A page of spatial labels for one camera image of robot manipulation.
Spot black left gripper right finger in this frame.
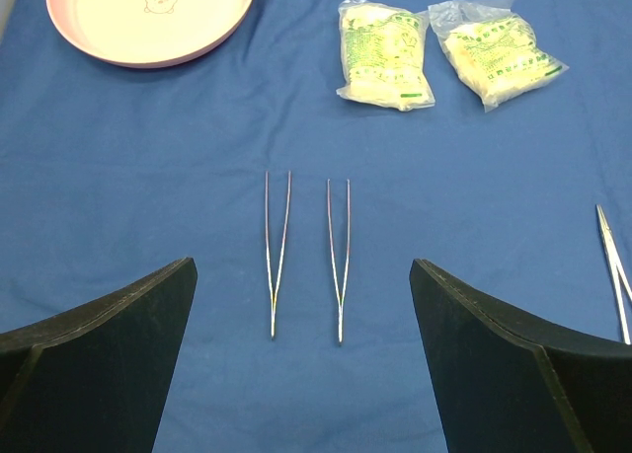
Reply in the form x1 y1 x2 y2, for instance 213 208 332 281
410 260 631 452

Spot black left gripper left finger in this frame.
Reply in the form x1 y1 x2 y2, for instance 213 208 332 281
1 258 198 452

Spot steel tweezers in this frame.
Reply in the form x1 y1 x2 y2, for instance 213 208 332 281
326 180 352 345
264 171 292 340

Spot green gauze packet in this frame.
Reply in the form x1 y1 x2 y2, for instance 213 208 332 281
336 0 435 112
428 0 568 112

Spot pink plastic plate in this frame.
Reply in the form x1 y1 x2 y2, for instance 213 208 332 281
45 0 253 68

